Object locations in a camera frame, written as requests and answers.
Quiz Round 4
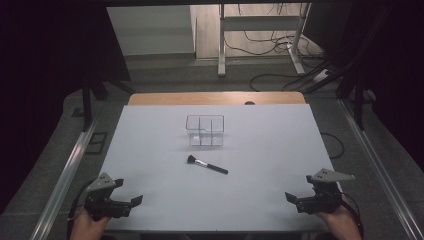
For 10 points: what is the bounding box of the tangle of black floor cables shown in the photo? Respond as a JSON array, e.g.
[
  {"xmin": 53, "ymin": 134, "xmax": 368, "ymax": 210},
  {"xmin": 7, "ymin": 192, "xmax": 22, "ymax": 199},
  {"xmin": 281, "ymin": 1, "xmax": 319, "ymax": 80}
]
[{"xmin": 222, "ymin": 3, "xmax": 326, "ymax": 61}]

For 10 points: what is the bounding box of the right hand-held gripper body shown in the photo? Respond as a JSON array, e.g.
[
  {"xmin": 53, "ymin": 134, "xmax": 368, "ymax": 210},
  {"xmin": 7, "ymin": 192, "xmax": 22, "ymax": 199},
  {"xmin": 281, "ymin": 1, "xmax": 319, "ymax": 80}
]
[{"xmin": 295, "ymin": 168, "xmax": 356, "ymax": 215}]

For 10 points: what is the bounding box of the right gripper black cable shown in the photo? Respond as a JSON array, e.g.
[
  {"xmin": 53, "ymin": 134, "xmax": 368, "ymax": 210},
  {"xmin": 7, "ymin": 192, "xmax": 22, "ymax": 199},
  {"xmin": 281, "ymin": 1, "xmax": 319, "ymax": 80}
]
[{"xmin": 339, "ymin": 191, "xmax": 365, "ymax": 239}]

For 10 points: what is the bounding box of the clear acrylic organizer box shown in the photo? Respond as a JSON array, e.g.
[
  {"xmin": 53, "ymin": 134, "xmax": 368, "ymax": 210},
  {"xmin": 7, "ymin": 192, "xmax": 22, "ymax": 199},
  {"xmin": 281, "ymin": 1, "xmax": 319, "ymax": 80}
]
[{"xmin": 185, "ymin": 114, "xmax": 225, "ymax": 148}]

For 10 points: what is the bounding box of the black makeup brush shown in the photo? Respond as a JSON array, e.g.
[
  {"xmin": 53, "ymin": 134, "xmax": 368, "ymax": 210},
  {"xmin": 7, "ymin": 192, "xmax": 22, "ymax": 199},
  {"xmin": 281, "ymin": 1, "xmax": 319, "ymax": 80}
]
[{"xmin": 186, "ymin": 154, "xmax": 230, "ymax": 175}]

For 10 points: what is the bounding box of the white wall panel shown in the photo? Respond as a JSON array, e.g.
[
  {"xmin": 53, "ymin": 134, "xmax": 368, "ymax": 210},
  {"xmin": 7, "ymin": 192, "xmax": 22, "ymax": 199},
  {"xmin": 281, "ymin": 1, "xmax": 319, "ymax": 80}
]
[{"xmin": 106, "ymin": 5, "xmax": 196, "ymax": 57}]

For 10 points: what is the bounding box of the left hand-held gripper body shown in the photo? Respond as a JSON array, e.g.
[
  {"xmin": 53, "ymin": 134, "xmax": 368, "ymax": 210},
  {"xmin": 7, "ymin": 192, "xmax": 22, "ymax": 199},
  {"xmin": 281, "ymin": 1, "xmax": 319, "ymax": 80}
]
[{"xmin": 84, "ymin": 172, "xmax": 133, "ymax": 222}]

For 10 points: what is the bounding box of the white power strip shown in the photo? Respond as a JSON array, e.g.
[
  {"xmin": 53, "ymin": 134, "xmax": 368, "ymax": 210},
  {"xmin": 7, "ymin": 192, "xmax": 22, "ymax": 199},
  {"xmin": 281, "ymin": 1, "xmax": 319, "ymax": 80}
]
[{"xmin": 312, "ymin": 68, "xmax": 332, "ymax": 84}]

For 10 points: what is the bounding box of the metal floor rail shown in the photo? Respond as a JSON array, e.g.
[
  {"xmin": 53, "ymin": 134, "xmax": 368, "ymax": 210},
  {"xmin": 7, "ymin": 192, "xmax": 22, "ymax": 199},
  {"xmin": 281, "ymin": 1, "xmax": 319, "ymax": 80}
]
[
  {"xmin": 337, "ymin": 99, "xmax": 424, "ymax": 240},
  {"xmin": 30, "ymin": 120, "xmax": 100, "ymax": 240}
]

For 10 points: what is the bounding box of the person's left hand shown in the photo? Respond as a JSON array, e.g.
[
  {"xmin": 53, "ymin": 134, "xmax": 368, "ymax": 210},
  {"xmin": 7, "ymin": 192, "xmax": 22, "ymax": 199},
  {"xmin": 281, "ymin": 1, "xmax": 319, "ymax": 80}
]
[{"xmin": 69, "ymin": 208, "xmax": 112, "ymax": 240}]

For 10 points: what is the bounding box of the black cable loop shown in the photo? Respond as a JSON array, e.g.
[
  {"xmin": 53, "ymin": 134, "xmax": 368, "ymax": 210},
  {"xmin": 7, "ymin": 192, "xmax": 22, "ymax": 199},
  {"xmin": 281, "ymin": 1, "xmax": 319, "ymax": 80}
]
[{"xmin": 320, "ymin": 131, "xmax": 346, "ymax": 160}]

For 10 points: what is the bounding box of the black metal stand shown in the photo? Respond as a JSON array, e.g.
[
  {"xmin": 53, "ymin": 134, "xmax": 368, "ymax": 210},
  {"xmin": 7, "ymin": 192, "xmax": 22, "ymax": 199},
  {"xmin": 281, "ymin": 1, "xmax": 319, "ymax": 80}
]
[
  {"xmin": 80, "ymin": 74, "xmax": 136, "ymax": 133},
  {"xmin": 302, "ymin": 59, "xmax": 378, "ymax": 132}
]

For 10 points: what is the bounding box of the wooden table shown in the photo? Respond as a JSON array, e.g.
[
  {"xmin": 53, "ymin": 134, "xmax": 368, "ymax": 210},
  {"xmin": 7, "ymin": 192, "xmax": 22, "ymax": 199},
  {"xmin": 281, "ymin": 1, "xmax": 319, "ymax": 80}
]
[{"xmin": 127, "ymin": 91, "xmax": 307, "ymax": 107}]

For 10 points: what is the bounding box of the person's right hand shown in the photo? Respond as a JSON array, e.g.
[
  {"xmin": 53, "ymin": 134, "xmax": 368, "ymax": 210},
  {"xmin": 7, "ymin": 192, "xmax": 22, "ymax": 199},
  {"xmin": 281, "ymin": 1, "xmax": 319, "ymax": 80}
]
[{"xmin": 315, "ymin": 199, "xmax": 363, "ymax": 240}]

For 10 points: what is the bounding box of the dark curtain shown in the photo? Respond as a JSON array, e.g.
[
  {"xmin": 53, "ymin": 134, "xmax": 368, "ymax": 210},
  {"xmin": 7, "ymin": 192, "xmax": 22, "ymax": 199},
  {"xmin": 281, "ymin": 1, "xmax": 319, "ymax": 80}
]
[
  {"xmin": 304, "ymin": 0, "xmax": 424, "ymax": 172},
  {"xmin": 0, "ymin": 0, "xmax": 132, "ymax": 216}
]

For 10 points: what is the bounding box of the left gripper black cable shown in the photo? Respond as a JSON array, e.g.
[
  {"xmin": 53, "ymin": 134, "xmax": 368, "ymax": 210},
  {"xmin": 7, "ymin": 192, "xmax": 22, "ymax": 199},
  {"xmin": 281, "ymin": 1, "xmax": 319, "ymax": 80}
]
[{"xmin": 66, "ymin": 179, "xmax": 96, "ymax": 240}]

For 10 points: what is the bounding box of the long black floor cable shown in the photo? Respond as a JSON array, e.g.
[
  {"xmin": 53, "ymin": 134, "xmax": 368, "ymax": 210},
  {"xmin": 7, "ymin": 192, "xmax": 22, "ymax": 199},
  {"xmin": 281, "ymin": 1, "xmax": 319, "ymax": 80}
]
[{"xmin": 249, "ymin": 72, "xmax": 321, "ymax": 93}]

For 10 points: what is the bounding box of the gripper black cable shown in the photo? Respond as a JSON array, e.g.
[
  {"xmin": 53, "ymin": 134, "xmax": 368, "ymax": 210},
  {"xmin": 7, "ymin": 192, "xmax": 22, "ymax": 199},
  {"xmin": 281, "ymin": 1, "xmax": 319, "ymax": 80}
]
[
  {"xmin": 66, "ymin": 179, "xmax": 96, "ymax": 240},
  {"xmin": 339, "ymin": 191, "xmax": 365, "ymax": 239}
]

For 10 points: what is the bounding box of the black floor frame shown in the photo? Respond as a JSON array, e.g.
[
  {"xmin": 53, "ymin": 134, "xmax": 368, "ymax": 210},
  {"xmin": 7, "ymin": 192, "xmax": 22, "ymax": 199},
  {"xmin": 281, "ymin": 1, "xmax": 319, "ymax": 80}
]
[{"xmin": 84, "ymin": 131, "xmax": 109, "ymax": 156}]

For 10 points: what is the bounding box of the white desk frame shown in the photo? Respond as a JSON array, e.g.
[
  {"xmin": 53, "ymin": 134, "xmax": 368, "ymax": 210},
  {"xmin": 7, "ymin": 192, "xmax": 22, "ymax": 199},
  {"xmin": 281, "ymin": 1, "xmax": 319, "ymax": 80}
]
[{"xmin": 217, "ymin": 3, "xmax": 312, "ymax": 78}]

